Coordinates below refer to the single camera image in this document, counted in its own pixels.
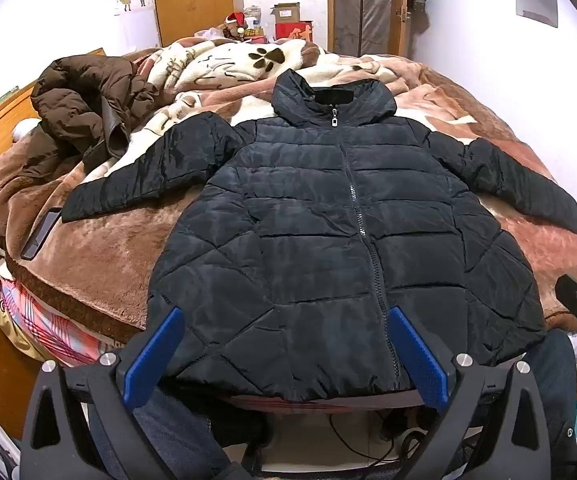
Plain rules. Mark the green booklet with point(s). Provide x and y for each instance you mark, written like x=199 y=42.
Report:
x=3 y=99

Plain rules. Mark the blue white carton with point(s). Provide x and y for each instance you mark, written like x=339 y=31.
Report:
x=256 y=22

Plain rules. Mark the person's left leg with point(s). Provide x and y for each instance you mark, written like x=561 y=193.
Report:
x=188 y=435

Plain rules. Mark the brown puffer jacket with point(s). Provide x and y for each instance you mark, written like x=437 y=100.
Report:
x=78 y=95

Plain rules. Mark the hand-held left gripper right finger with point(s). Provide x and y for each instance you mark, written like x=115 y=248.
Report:
x=418 y=365

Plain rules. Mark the pink plaid sheet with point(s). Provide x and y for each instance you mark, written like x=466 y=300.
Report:
x=43 y=320

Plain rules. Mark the grey covered door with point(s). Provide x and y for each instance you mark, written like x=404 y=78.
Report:
x=368 y=0

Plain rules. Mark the brown paw print blanket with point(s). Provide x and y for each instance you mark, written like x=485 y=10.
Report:
x=118 y=270

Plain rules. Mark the white round object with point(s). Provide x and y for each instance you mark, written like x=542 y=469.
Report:
x=24 y=130

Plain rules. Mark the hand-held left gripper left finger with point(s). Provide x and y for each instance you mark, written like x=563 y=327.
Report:
x=164 y=355

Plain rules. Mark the open cardboard box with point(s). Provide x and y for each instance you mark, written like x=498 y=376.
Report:
x=287 y=12

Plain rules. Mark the black puffer jacket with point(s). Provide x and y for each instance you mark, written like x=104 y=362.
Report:
x=318 y=235

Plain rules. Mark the red box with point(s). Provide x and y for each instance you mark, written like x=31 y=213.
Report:
x=293 y=31

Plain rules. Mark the black smartphone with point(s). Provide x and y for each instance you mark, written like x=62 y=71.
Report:
x=41 y=232

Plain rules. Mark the white plastic bag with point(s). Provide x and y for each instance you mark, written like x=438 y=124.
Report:
x=208 y=33

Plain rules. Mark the plush toy with santa hat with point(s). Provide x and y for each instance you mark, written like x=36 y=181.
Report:
x=236 y=22

